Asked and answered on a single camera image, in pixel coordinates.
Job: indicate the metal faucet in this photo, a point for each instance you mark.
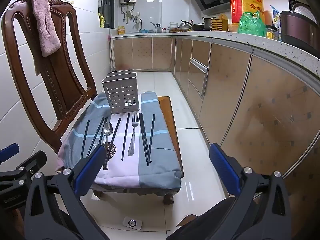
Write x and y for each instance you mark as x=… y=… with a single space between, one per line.
x=140 y=25

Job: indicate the yellow bottle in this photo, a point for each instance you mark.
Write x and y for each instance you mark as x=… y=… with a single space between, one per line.
x=102 y=21

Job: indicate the black wok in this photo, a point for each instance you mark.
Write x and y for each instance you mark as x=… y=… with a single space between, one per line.
x=197 y=27

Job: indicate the white floor device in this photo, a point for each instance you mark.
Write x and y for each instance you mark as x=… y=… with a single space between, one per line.
x=132 y=223

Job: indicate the water heater pipes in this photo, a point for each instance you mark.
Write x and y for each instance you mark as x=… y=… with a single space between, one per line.
x=130 y=15

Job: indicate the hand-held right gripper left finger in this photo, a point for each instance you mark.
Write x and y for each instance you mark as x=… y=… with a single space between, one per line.
x=90 y=165

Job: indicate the dark rice cooker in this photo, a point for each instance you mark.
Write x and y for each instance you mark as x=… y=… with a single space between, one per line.
x=297 y=27

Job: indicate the low wooden table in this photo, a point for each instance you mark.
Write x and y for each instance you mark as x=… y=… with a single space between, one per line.
x=167 y=110

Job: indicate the person's right leg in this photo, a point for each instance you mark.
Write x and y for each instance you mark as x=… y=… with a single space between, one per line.
x=190 y=232

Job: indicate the blue basin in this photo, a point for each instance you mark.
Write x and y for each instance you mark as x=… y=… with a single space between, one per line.
x=144 y=31

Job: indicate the green plastic bag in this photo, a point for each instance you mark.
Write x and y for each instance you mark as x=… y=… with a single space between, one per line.
x=251 y=25

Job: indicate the red yellow shopping bag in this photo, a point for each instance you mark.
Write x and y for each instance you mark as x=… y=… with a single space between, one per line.
x=250 y=2

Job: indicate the black pot with lid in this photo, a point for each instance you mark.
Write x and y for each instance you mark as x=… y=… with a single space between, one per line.
x=207 y=24

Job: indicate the blue snack bag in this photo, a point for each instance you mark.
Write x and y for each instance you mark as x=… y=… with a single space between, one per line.
x=275 y=17

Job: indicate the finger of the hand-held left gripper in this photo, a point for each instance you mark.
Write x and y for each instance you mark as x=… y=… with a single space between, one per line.
x=32 y=160
x=9 y=150

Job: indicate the metal bowl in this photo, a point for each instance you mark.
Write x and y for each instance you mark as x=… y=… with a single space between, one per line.
x=185 y=25

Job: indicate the grey slotted utensil holder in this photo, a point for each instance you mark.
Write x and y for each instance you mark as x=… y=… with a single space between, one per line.
x=125 y=110

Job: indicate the sink utensil cup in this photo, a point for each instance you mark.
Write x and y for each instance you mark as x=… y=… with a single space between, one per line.
x=157 y=28

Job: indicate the stacked white bowls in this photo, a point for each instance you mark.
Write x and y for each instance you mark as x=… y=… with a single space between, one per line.
x=173 y=25

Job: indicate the metal fork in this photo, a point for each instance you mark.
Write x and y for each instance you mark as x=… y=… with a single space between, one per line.
x=131 y=147

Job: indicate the kitchen cabinets with counter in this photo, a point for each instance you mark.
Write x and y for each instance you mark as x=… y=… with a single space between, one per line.
x=237 y=80

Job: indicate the dark window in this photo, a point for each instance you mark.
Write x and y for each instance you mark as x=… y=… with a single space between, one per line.
x=107 y=5

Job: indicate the carved wooden chair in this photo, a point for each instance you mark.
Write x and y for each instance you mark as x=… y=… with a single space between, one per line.
x=65 y=85

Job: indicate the plaid printed cloth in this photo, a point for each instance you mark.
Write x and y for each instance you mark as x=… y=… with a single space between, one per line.
x=160 y=140

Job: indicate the pink towel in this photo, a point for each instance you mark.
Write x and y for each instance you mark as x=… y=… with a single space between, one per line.
x=45 y=25

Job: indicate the dark-lidded jar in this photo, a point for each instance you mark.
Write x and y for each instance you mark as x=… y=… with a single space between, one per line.
x=271 y=33

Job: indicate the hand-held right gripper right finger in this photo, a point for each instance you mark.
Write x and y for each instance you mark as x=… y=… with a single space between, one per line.
x=223 y=166

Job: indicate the metal spoon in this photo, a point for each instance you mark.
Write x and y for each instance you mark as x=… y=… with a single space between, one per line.
x=108 y=130

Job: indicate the set of dark chopsticks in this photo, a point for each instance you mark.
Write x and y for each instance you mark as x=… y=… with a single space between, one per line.
x=125 y=136

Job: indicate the wooden utensil box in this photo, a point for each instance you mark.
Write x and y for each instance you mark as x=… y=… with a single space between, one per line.
x=220 y=25

